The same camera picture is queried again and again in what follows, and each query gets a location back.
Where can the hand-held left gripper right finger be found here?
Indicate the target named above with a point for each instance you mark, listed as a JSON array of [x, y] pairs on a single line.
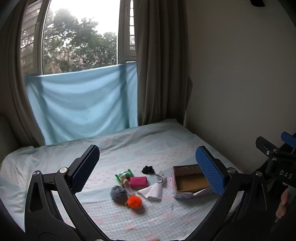
[[210, 172]]

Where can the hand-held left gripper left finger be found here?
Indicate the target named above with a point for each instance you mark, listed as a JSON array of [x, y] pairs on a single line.
[[85, 169]]

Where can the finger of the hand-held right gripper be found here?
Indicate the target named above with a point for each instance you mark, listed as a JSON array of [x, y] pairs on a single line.
[[289, 139], [266, 147]]

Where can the cardboard box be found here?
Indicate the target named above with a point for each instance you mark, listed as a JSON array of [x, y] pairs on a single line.
[[189, 183]]

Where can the green snack packet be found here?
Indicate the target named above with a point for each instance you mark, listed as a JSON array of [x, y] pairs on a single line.
[[123, 175]]

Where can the brown plush toy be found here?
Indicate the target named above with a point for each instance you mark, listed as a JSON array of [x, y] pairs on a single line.
[[128, 188]]

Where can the pink zip pouch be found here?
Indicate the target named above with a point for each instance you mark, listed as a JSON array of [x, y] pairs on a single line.
[[138, 182]]

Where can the orange pompom ball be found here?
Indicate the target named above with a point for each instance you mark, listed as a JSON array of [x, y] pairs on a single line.
[[134, 202]]

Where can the white cloth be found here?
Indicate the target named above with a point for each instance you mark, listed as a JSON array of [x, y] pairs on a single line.
[[152, 192]]

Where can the person's right hand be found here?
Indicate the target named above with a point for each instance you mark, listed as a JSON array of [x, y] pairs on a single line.
[[283, 201]]

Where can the light grey sock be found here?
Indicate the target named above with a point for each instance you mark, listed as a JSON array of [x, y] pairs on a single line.
[[160, 179]]

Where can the bed with patterned sheet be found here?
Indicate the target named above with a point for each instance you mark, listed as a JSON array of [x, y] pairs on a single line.
[[138, 148]]

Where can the light blue hanging cloth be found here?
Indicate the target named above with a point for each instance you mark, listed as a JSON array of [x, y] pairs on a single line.
[[81, 104]]

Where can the grey-brown curtain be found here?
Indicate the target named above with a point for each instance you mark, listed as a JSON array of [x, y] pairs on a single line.
[[13, 69], [161, 58]]

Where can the window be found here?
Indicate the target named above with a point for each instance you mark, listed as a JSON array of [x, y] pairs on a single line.
[[81, 34]]

